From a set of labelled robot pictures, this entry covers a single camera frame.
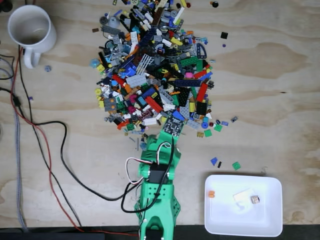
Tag short red Lego plate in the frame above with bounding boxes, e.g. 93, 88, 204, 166
144, 96, 164, 113

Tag pale blue Lego plate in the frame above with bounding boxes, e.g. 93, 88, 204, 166
186, 119, 201, 130

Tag grey studded Lego plate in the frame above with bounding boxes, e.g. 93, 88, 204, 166
178, 106, 191, 120

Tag black wedge Lego plate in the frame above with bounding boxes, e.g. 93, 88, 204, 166
178, 86, 195, 107

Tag light grey Lego plate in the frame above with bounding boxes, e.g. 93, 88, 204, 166
125, 74, 148, 88

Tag long dark blue Lego plate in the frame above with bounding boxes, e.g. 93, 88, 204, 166
174, 79, 202, 88

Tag long red Lego plate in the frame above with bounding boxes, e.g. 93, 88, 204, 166
196, 82, 209, 103

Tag white Lego fence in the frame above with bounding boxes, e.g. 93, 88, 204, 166
136, 53, 155, 75

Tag large green Lego plate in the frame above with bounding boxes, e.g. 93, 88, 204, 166
180, 56, 201, 67

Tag white flat Lego piece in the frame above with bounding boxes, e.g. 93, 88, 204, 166
232, 187, 252, 205

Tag blue technic triangle Lego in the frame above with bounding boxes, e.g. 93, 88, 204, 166
195, 42, 208, 60

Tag white plastic bin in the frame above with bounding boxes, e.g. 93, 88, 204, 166
204, 174, 283, 238

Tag dark grey Lego plate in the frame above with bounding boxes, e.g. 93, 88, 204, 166
101, 26, 122, 35

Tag brown Lego plate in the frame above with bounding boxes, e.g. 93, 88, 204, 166
151, 9, 163, 26

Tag grey Lego cone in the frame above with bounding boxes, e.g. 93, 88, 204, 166
107, 16, 121, 29

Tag long white Lego plate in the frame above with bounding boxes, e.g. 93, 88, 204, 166
172, 6, 185, 25

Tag grey plate orange studs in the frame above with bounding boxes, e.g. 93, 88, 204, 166
103, 97, 118, 112

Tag black flat device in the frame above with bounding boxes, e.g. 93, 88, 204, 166
0, 232, 106, 240

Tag white ceramic mug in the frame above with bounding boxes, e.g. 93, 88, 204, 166
7, 4, 57, 70

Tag black red object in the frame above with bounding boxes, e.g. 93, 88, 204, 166
0, 0, 13, 12

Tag camera circuit board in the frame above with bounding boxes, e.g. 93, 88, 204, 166
159, 115, 186, 138

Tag white red black servo wire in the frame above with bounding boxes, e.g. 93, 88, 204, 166
125, 141, 176, 187

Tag black camera cable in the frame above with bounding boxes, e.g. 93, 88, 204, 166
11, 92, 176, 215

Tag thin black cable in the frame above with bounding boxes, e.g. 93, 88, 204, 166
18, 46, 83, 228

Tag red cable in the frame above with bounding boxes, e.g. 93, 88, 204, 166
9, 46, 140, 237

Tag grey braided cable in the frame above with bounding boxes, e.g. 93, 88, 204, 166
0, 59, 28, 232

